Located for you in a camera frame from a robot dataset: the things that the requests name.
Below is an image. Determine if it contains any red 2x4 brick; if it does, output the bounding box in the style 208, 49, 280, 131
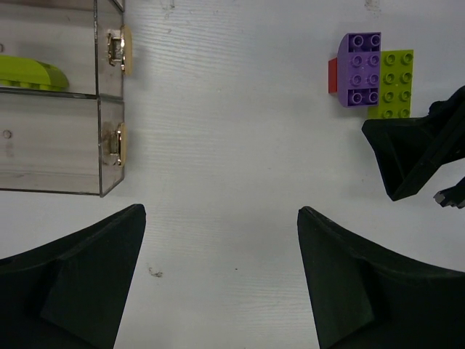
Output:
328, 57, 338, 94

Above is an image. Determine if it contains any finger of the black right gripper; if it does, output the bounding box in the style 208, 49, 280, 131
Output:
362, 87, 464, 201

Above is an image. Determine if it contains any green curved brick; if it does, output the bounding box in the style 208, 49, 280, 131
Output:
1, 55, 69, 92

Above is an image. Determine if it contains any clear acrylic sorting container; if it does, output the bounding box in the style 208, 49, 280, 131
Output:
1, 1, 132, 197

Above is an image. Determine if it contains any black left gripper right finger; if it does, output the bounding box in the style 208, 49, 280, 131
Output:
297, 206, 464, 348

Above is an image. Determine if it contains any purple sloped 2x4 brick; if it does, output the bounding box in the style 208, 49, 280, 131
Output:
337, 32, 381, 108

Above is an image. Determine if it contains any green 2x4 brick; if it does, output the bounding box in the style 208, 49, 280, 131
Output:
368, 49, 414, 119

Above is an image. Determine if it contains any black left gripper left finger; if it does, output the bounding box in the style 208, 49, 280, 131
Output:
1, 204, 146, 348

